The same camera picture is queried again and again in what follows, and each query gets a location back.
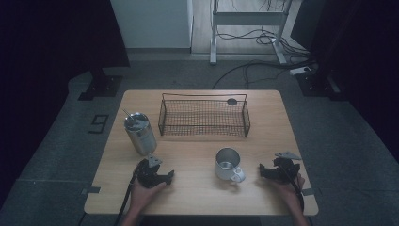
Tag black stand base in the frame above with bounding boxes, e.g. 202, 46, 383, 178
77, 67, 124, 102
295, 70, 344, 102

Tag white desk frame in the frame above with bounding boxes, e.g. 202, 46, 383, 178
209, 0, 304, 66

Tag person's right hand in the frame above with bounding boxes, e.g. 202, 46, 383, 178
273, 173, 306, 211

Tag white power strip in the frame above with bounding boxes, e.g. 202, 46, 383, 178
288, 65, 313, 76

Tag tangled floor cables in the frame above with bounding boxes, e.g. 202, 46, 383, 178
215, 27, 314, 58

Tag person's left hand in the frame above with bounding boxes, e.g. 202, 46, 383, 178
129, 179, 168, 215

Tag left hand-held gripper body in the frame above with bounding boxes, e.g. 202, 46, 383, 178
136, 154, 165, 189

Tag black wire basket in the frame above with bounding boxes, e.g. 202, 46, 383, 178
157, 92, 251, 138

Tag metal straw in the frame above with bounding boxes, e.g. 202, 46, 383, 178
122, 108, 136, 121

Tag dark curtain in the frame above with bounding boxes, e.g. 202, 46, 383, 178
291, 0, 399, 163
0, 0, 131, 208

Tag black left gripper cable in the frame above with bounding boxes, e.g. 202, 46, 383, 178
113, 159, 149, 226

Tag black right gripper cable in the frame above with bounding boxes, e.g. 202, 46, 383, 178
279, 163, 306, 212

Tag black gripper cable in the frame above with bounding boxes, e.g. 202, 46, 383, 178
279, 163, 306, 212
113, 159, 149, 226

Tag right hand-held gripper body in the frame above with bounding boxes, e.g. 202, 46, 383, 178
266, 151, 303, 185

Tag white mug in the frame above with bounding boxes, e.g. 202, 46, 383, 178
214, 147, 247, 184

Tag stainless steel tumbler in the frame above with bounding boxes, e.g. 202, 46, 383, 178
123, 112, 158, 157

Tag long black floor cable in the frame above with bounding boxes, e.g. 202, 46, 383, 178
211, 58, 316, 90

